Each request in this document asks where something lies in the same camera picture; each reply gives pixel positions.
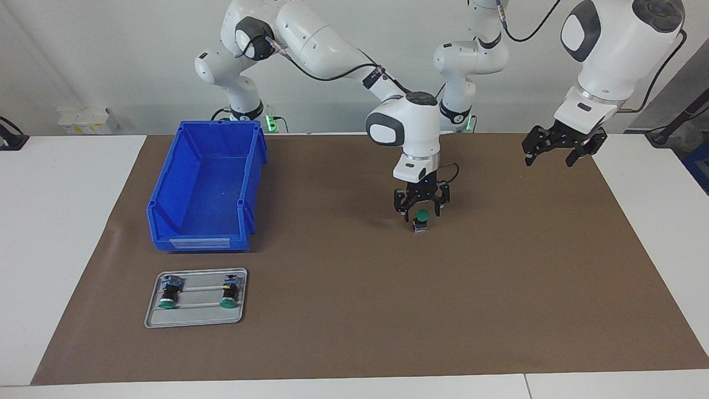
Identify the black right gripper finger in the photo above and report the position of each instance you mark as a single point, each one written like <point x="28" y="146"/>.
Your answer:
<point x="443" y="197"/>
<point x="401" y="200"/>

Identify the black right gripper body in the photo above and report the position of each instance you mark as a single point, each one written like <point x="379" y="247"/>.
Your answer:
<point x="422" y="191"/>

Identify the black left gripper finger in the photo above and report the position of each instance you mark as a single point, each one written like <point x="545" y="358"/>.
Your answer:
<point x="587" y="151"/>
<point x="540" y="138"/>

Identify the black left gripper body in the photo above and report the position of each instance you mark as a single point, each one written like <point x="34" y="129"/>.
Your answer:
<point x="573" y="133"/>

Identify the green push button switch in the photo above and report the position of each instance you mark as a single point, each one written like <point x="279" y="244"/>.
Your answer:
<point x="422" y="215"/>
<point x="229" y="291"/>
<point x="169" y="291"/>

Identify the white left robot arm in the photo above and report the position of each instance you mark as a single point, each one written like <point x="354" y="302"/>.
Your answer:
<point x="615" y="50"/>

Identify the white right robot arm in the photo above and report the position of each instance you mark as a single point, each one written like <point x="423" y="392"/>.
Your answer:
<point x="316" y="39"/>

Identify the black stand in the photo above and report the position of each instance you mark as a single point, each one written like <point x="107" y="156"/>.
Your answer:
<point x="673" y="128"/>

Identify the brown table mat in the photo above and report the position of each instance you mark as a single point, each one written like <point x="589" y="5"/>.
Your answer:
<point x="415" y="305"/>

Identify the blue crate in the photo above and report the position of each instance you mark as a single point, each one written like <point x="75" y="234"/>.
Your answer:
<point x="699" y="169"/>

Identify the blue plastic storage bin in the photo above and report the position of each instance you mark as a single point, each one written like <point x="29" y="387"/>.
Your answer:
<point x="210" y="194"/>

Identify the grey metal tray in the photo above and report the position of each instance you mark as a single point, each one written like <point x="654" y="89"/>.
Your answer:
<point x="194" y="318"/>

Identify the white box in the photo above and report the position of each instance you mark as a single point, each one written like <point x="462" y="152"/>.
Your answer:
<point x="83" y="119"/>

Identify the black clamp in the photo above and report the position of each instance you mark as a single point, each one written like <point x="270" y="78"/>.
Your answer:
<point x="11" y="139"/>

